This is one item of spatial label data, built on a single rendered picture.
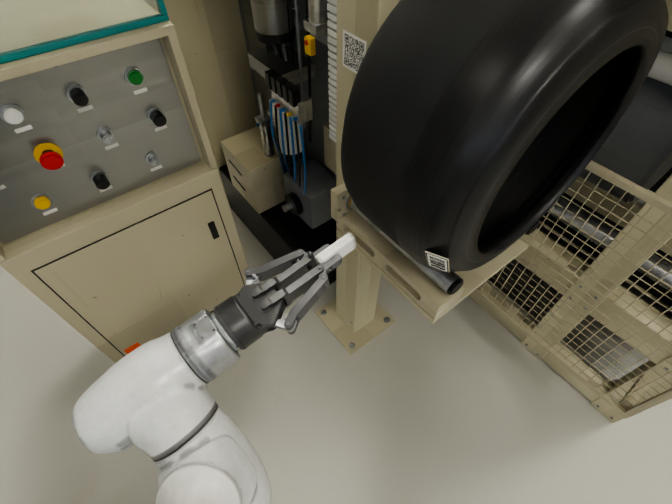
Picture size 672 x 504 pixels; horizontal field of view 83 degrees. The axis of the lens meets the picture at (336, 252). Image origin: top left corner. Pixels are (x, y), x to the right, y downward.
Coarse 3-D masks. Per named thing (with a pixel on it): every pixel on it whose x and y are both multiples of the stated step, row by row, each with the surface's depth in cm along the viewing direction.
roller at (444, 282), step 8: (352, 200) 96; (352, 208) 97; (392, 240) 89; (400, 248) 88; (408, 256) 87; (416, 264) 86; (424, 272) 85; (432, 272) 83; (440, 272) 82; (440, 280) 81; (448, 280) 80; (456, 280) 80; (448, 288) 81; (456, 288) 81
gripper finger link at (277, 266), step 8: (288, 256) 59; (296, 256) 59; (264, 264) 59; (272, 264) 59; (280, 264) 59; (288, 264) 60; (248, 272) 58; (256, 272) 58; (264, 272) 58; (272, 272) 59; (280, 272) 60
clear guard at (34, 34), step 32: (0, 0) 62; (32, 0) 64; (64, 0) 67; (96, 0) 69; (128, 0) 72; (160, 0) 75; (0, 32) 64; (32, 32) 67; (64, 32) 69; (96, 32) 72
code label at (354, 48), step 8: (344, 32) 79; (344, 40) 80; (352, 40) 78; (360, 40) 76; (344, 48) 81; (352, 48) 79; (360, 48) 77; (344, 56) 82; (352, 56) 80; (360, 56) 78; (344, 64) 84; (352, 64) 82; (360, 64) 79
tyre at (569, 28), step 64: (448, 0) 50; (512, 0) 46; (576, 0) 44; (640, 0) 46; (384, 64) 54; (448, 64) 48; (512, 64) 44; (576, 64) 45; (640, 64) 61; (384, 128) 56; (448, 128) 48; (512, 128) 47; (576, 128) 84; (384, 192) 61; (448, 192) 52; (512, 192) 92; (448, 256) 63
